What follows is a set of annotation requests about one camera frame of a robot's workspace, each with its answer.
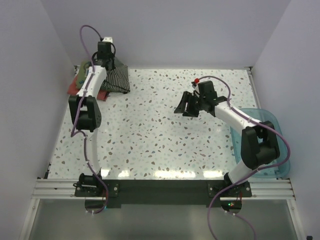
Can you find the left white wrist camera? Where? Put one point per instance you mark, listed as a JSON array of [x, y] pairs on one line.
[[108, 39]]

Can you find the blue translucent plastic bin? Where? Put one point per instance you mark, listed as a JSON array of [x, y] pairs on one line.
[[270, 173]]

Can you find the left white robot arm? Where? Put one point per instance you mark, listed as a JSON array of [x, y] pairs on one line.
[[84, 110]]

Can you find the olive green tank top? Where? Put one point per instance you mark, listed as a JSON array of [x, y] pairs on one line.
[[82, 73]]

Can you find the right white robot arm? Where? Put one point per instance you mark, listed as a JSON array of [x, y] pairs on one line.
[[259, 143]]

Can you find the salmon red folded tank top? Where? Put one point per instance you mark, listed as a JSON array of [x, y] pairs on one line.
[[72, 90]]

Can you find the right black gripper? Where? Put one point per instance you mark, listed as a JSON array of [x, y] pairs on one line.
[[187, 98]]

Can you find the striped black white tank top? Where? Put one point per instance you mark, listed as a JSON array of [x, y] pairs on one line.
[[117, 80]]

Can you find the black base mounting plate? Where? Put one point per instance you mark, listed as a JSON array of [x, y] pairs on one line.
[[114, 193]]

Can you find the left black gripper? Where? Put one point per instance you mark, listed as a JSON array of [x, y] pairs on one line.
[[112, 55]]

